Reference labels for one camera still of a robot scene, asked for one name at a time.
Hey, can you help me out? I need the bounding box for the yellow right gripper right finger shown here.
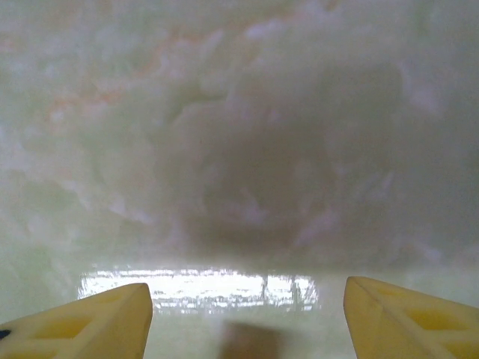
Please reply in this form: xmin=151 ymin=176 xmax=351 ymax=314
xmin=344 ymin=276 xmax=479 ymax=359

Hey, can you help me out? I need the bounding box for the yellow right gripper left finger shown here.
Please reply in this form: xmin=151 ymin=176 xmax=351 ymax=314
xmin=0 ymin=283 xmax=153 ymax=359

